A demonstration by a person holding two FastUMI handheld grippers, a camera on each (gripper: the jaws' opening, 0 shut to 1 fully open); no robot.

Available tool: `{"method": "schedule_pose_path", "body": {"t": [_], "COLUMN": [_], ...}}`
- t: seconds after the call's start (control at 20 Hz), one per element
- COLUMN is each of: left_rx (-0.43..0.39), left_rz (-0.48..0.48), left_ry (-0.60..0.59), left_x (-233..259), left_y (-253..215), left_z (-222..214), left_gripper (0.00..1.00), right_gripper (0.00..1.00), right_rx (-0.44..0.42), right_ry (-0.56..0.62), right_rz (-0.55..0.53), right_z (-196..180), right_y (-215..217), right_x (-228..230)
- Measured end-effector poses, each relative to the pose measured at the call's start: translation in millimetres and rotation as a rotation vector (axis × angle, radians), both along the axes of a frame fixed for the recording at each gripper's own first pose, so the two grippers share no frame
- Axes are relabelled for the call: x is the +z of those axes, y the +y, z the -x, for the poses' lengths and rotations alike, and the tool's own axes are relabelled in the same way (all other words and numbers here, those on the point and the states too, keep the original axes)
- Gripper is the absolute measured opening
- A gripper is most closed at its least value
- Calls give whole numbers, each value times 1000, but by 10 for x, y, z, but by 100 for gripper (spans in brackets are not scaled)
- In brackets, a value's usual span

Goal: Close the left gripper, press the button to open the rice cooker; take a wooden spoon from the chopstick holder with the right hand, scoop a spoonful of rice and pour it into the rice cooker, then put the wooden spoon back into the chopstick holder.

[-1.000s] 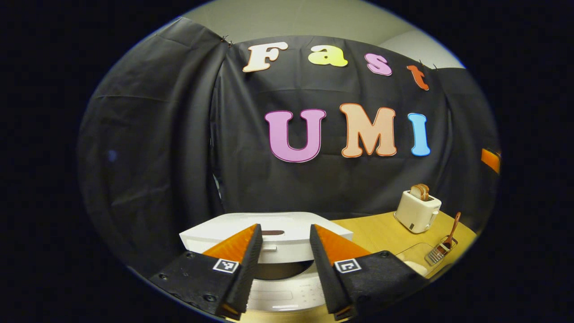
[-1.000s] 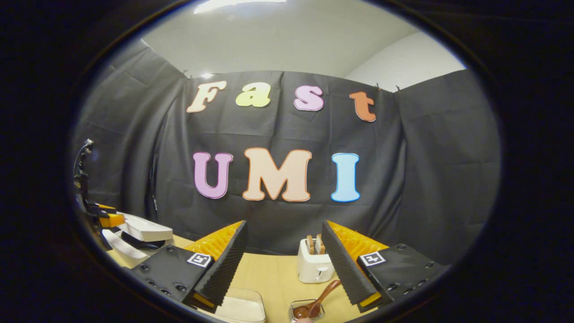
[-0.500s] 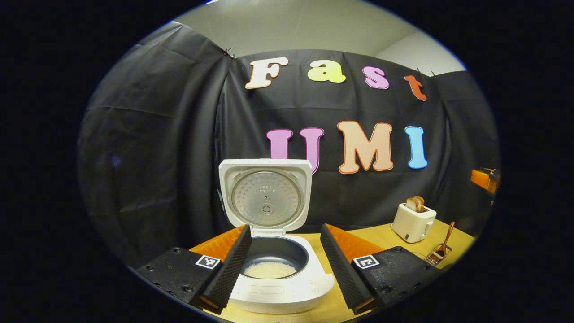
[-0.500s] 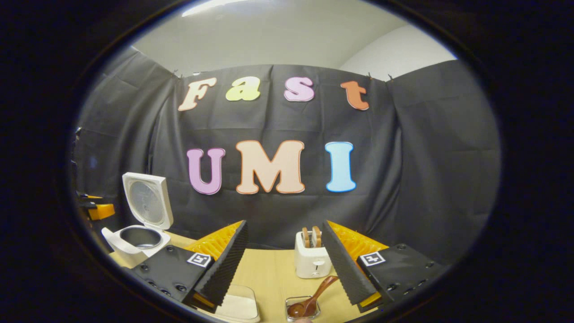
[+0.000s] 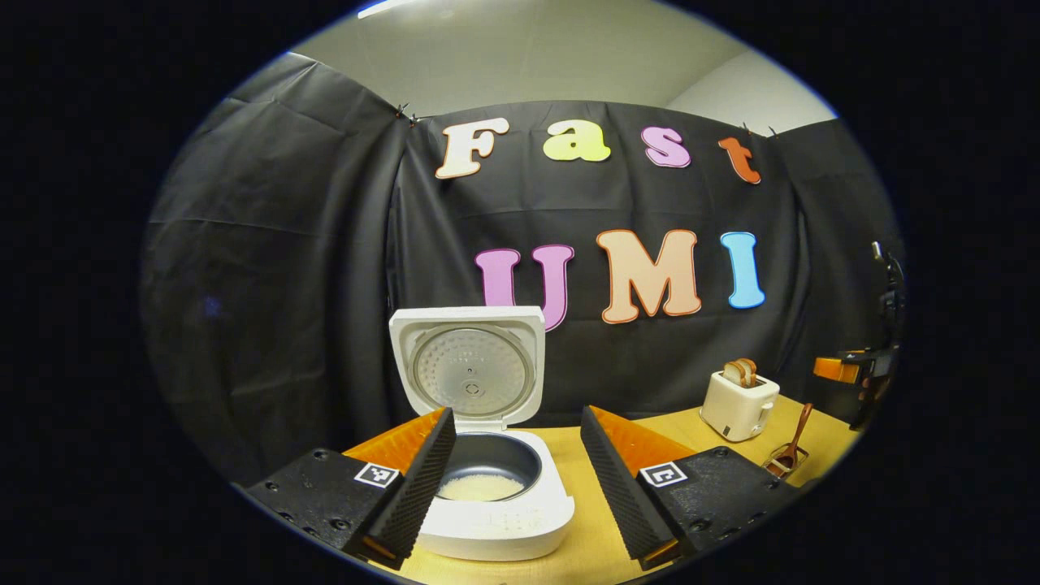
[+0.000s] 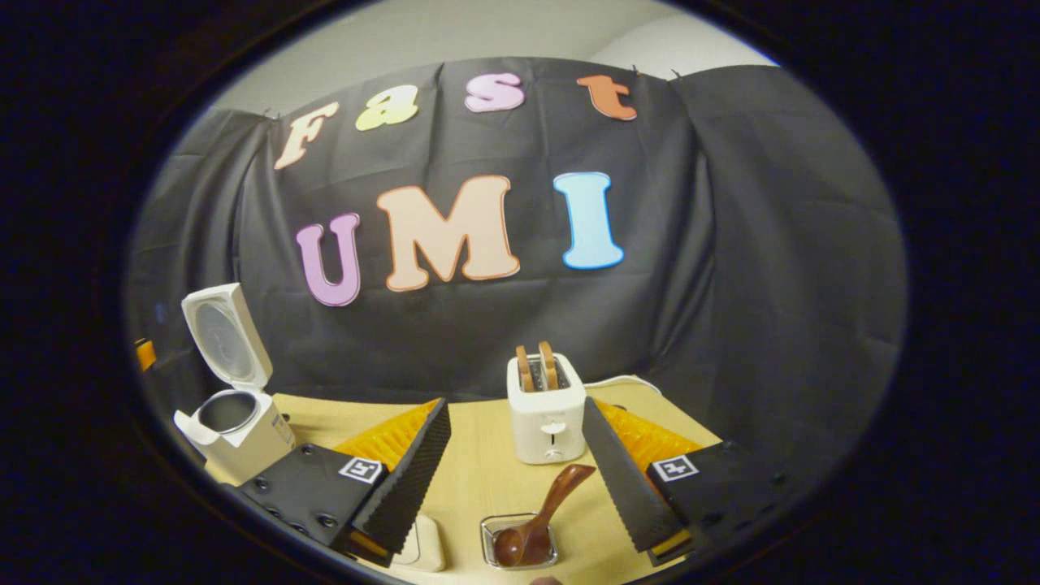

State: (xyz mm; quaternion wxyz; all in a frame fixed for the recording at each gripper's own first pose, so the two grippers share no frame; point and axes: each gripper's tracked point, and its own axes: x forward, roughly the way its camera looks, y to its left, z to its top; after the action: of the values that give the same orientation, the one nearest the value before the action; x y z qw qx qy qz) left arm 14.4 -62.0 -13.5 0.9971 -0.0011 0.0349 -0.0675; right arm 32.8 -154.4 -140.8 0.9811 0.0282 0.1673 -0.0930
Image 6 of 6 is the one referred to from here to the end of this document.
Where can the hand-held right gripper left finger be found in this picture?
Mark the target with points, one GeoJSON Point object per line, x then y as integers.
{"type": "Point", "coordinates": [406, 487]}

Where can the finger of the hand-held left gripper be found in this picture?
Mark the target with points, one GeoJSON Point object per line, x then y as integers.
{"type": "Point", "coordinates": [145, 355]}

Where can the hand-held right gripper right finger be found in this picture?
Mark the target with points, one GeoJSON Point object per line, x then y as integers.
{"type": "Point", "coordinates": [621, 487]}

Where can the brown wooden spoon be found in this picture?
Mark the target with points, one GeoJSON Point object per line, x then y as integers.
{"type": "Point", "coordinates": [561, 487]}

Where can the clear chopstick holder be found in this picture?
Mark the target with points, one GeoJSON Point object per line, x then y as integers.
{"type": "Point", "coordinates": [486, 540]}

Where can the white rice cooker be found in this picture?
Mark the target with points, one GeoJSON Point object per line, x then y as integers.
{"type": "Point", "coordinates": [252, 443]}

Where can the clear plastic tray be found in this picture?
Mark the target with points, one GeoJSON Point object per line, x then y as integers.
{"type": "Point", "coordinates": [435, 544]}

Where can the white toaster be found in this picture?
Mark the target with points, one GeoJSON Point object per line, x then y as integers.
{"type": "Point", "coordinates": [546, 422]}

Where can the brown bread slice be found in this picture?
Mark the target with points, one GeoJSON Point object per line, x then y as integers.
{"type": "Point", "coordinates": [548, 364]}
{"type": "Point", "coordinates": [525, 370]}

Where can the black backdrop cloth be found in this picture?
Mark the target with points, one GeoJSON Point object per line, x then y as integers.
{"type": "Point", "coordinates": [731, 284]}

